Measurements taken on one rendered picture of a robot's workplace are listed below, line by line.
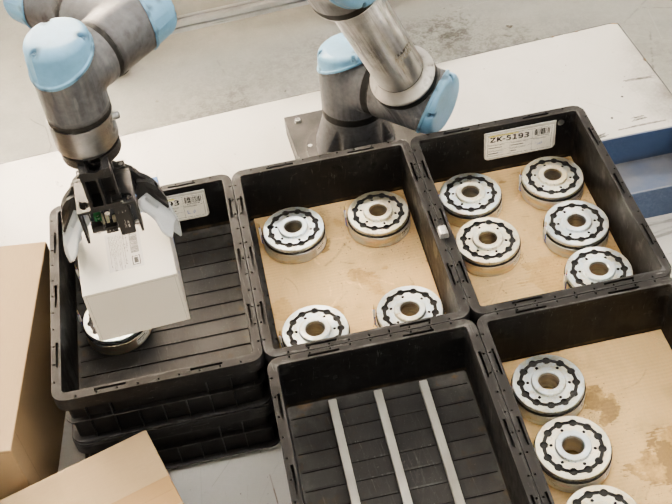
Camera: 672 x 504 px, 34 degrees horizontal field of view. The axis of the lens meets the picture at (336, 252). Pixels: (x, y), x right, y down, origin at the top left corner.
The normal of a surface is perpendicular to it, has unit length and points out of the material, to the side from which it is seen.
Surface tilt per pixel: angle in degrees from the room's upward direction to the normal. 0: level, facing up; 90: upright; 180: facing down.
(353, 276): 0
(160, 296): 90
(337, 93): 87
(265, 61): 0
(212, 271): 0
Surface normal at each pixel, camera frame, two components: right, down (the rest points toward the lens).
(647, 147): 0.19, 0.70
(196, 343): -0.09, -0.68
